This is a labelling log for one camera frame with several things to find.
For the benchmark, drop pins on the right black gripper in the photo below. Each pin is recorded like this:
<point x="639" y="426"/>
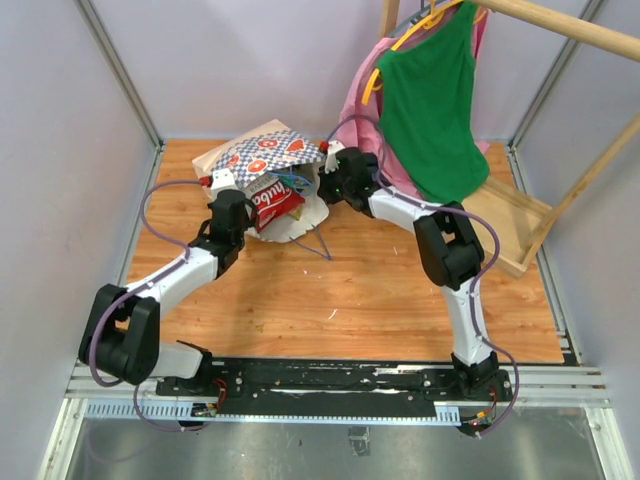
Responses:
<point x="323" y="191"/>

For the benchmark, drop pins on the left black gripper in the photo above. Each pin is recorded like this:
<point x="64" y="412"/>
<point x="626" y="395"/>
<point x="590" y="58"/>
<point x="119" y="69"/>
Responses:
<point x="248" y="223"/>

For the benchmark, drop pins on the red chips bag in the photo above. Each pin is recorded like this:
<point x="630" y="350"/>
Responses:
<point x="272" y="199"/>

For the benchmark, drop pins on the pink shirt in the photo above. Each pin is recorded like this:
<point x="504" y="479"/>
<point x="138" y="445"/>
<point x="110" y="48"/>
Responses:
<point x="361" y="127"/>

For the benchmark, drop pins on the blue checkered paper bag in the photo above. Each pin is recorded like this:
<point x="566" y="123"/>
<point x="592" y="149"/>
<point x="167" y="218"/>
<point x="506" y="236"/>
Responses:
<point x="274" y="149"/>

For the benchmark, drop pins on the green tank top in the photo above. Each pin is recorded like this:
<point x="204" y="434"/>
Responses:
<point x="426" y="111"/>

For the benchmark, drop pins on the yellow hanger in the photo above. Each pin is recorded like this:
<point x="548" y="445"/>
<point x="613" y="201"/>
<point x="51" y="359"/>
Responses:
<point x="428" y="23"/>

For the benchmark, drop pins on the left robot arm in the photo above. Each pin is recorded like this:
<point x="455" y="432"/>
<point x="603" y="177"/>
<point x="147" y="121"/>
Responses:
<point x="121" y="342"/>

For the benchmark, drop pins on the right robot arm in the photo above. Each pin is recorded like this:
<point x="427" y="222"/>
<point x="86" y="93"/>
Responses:
<point x="450" y="252"/>

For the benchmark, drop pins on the wooden clothes rack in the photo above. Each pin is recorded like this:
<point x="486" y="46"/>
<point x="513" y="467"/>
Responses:
<point x="521" y="221"/>

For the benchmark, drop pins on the grey hanger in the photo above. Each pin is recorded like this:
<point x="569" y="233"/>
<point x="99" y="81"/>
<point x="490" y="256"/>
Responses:
<point x="392" y="25"/>

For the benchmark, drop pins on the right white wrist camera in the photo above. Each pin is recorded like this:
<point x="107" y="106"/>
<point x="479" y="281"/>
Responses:
<point x="330" y="149"/>

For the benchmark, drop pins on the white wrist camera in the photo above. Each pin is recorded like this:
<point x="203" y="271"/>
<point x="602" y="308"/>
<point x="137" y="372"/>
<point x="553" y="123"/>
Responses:
<point x="330" y="149"/>
<point x="217" y="181"/>

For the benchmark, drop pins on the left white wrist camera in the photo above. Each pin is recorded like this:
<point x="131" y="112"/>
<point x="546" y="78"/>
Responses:
<point x="217" y="181"/>

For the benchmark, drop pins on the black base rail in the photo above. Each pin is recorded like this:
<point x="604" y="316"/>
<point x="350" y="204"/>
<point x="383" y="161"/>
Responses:
<point x="348" y="391"/>

